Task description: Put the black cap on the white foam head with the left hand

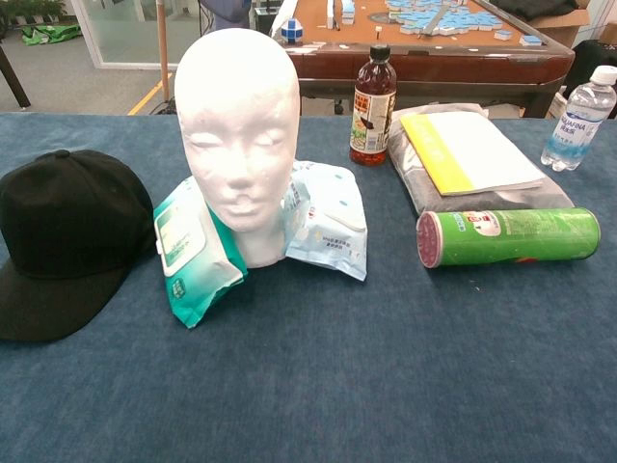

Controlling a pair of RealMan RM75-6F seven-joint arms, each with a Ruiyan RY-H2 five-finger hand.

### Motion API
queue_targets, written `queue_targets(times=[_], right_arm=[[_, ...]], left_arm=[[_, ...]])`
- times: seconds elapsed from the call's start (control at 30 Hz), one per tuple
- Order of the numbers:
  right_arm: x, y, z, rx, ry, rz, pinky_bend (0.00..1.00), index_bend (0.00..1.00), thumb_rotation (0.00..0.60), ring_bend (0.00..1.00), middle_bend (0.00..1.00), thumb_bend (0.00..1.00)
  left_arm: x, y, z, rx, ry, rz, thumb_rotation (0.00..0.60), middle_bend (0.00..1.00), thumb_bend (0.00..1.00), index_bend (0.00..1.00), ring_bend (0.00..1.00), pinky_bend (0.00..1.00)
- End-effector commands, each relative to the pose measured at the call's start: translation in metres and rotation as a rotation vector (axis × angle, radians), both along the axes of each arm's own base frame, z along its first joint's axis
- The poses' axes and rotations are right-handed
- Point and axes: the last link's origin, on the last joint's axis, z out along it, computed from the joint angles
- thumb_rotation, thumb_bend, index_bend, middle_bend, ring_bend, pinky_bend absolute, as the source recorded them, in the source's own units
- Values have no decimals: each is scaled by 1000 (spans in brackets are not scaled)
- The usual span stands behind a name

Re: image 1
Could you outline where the yellow and white booklet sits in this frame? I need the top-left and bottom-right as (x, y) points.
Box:
(399, 111), (548, 197)

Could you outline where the black chair back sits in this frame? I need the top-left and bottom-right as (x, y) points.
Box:
(563, 40), (617, 120)

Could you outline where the green chips can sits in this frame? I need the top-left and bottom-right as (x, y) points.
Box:
(416, 206), (603, 269)

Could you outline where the wooden pole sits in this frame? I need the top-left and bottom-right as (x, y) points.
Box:
(157, 0), (171, 103)

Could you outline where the brown mahjong table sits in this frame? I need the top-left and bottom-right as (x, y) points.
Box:
(283, 0), (577, 119)

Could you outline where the green wet wipes pack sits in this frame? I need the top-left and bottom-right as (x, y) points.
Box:
(152, 176), (250, 330)

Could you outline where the blue white snake puzzle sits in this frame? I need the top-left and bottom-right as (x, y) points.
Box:
(281, 17), (305, 45)

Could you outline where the blue machine base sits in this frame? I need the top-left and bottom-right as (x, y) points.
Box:
(200, 0), (252, 30)

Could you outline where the brown cardboard box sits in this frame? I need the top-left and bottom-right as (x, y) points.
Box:
(532, 7), (592, 49)

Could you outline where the black baseball cap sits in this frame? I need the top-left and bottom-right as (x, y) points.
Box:
(0, 149), (158, 343)

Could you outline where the blue felt table cover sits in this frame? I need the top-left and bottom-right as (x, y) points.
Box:
(0, 112), (617, 463)

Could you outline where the white foam mannequin head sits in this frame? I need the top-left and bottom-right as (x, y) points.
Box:
(174, 27), (301, 269)

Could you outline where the brown tea bottle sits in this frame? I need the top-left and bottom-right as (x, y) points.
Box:
(349, 43), (398, 167)

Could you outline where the light blue wet wipes pack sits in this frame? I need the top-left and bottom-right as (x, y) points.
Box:
(283, 160), (369, 283)

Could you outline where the clear water bottle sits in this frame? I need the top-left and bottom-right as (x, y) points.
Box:
(540, 65), (617, 173)

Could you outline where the grey plastic bag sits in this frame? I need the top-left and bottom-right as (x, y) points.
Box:
(388, 103), (576, 217)

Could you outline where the black table leg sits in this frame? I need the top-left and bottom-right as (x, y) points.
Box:
(0, 45), (33, 110)

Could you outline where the green bag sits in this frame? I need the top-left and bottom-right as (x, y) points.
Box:
(21, 23), (83, 47)

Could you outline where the black cloth bundle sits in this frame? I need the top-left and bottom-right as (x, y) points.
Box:
(489, 0), (577, 21)

